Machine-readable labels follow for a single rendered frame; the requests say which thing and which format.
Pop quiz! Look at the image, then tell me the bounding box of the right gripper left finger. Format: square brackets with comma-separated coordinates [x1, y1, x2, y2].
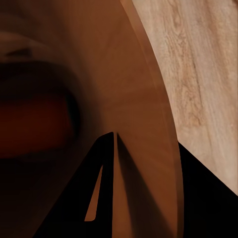
[33, 132, 114, 238]

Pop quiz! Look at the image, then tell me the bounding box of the trash can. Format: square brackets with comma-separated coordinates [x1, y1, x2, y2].
[0, 0, 184, 238]

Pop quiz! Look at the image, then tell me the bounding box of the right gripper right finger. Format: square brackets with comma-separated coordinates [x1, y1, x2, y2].
[178, 143, 238, 238]

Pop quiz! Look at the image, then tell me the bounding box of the can of soda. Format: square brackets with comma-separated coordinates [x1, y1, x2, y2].
[0, 93, 79, 160]

